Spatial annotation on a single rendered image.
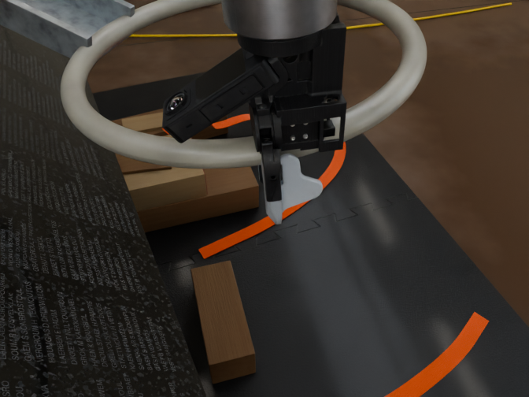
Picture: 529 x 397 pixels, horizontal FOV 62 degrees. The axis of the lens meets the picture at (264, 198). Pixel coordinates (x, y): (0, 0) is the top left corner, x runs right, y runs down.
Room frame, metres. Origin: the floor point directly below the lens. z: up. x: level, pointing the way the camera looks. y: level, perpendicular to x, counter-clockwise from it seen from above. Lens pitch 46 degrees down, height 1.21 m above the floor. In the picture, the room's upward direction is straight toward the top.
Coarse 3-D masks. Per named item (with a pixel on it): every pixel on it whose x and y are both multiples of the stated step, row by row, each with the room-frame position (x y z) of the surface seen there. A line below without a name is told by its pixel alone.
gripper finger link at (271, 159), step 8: (264, 136) 0.32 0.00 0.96; (264, 144) 0.30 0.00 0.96; (272, 144) 0.30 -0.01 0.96; (264, 152) 0.30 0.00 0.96; (272, 152) 0.30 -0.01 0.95; (264, 160) 0.30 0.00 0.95; (272, 160) 0.30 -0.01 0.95; (264, 168) 0.30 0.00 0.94; (272, 168) 0.30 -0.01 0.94; (264, 176) 0.30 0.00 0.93; (272, 176) 0.30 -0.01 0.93; (272, 184) 0.30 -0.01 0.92; (280, 184) 0.31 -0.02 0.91; (272, 192) 0.30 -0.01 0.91; (280, 192) 0.30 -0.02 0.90; (272, 200) 0.30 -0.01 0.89
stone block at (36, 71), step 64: (0, 64) 0.78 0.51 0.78; (64, 64) 0.95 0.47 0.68; (0, 128) 0.58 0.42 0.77; (64, 128) 0.68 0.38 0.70; (0, 192) 0.43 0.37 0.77; (64, 192) 0.50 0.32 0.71; (128, 192) 0.59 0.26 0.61; (0, 256) 0.32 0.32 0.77; (64, 256) 0.37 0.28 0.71; (128, 256) 0.42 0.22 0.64; (0, 320) 0.24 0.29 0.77; (64, 320) 0.27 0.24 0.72; (128, 320) 0.30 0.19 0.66; (0, 384) 0.17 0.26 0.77; (64, 384) 0.19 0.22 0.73; (128, 384) 0.21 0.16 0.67; (192, 384) 0.24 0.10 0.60
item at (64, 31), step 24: (0, 0) 0.65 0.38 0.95; (24, 0) 0.72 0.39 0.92; (48, 0) 0.74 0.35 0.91; (72, 0) 0.74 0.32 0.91; (96, 0) 0.72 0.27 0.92; (120, 0) 0.71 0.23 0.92; (24, 24) 0.64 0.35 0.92; (48, 24) 0.62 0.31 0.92; (72, 24) 0.69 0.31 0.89; (96, 24) 0.70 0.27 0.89; (72, 48) 0.61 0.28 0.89
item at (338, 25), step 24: (336, 24) 0.35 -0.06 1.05; (264, 48) 0.32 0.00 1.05; (288, 48) 0.32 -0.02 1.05; (312, 48) 0.33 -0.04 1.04; (336, 48) 0.34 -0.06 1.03; (288, 72) 0.34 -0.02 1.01; (312, 72) 0.34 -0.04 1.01; (336, 72) 0.34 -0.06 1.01; (264, 96) 0.33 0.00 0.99; (288, 96) 0.34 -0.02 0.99; (312, 96) 0.34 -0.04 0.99; (336, 96) 0.34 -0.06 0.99; (264, 120) 0.32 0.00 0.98; (288, 120) 0.32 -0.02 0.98; (312, 120) 0.32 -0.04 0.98; (288, 144) 0.33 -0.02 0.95; (312, 144) 0.33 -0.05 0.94; (336, 144) 0.32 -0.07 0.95
